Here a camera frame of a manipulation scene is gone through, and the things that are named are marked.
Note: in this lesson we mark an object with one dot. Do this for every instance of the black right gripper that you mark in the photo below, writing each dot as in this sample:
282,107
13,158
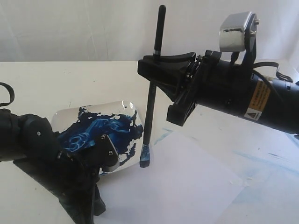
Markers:
168,73

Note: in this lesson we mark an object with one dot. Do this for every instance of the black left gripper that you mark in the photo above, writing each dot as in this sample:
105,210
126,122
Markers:
80,197

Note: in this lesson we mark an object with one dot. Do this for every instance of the black paintbrush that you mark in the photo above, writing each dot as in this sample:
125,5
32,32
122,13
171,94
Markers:
145,152

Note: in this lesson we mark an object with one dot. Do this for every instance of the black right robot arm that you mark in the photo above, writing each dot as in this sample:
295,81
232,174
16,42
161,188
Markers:
236,89

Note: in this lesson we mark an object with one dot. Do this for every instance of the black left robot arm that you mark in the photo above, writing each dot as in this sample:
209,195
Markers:
29,142

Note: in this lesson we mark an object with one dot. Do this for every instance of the white square paint plate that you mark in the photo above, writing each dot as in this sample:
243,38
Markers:
79,127

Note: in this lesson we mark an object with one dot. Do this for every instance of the white paper sheet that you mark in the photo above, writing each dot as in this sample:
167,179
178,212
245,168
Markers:
182,185

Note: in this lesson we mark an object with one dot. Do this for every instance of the white backdrop curtain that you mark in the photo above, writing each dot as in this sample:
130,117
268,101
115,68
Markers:
124,30

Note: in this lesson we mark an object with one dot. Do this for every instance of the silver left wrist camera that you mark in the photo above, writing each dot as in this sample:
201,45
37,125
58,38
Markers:
111,159

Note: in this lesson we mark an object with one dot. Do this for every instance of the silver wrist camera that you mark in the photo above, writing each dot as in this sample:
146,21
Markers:
111,159
238,32

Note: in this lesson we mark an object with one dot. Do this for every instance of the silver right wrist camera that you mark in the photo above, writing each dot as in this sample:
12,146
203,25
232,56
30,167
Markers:
238,32

